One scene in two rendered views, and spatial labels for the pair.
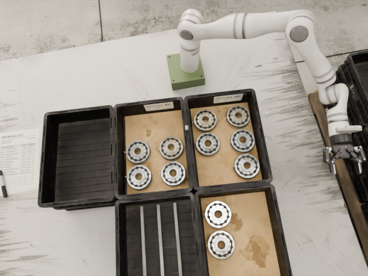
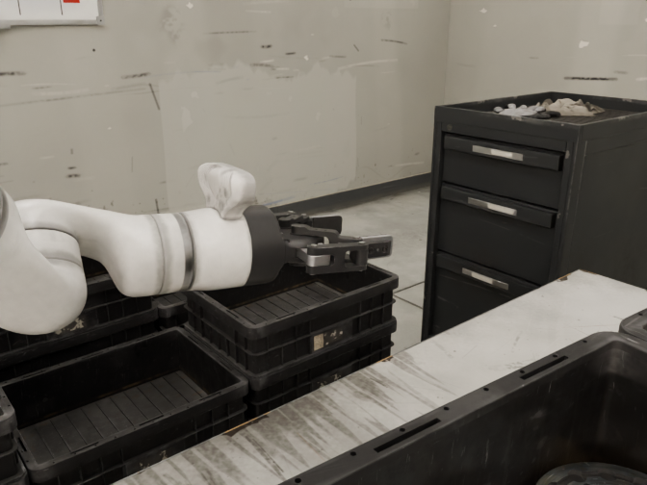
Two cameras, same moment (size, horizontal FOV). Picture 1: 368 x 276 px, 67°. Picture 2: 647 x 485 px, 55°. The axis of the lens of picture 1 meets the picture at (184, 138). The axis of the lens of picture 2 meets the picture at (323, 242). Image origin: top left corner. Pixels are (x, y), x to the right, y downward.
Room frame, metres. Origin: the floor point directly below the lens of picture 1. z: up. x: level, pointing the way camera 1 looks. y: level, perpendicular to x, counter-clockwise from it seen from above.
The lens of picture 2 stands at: (0.53, -0.13, 1.14)
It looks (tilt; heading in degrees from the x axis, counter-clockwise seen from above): 20 degrees down; 230
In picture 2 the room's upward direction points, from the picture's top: straight up
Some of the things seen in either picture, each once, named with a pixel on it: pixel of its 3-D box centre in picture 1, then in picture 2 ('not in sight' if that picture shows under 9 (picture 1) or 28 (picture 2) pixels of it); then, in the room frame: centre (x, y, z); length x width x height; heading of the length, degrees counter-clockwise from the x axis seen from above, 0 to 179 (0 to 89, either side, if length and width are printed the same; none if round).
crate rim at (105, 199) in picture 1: (78, 154); not in sight; (0.38, 0.43, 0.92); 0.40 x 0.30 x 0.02; 175
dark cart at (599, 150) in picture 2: not in sight; (543, 249); (-1.18, -1.06, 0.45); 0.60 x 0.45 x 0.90; 179
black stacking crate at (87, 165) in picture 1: (83, 157); not in sight; (0.38, 0.43, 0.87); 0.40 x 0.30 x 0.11; 175
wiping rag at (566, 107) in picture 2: not in sight; (568, 106); (-1.30, -1.11, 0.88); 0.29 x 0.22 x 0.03; 179
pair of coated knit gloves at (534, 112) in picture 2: not in sight; (515, 112); (-1.06, -1.14, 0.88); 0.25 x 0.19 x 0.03; 179
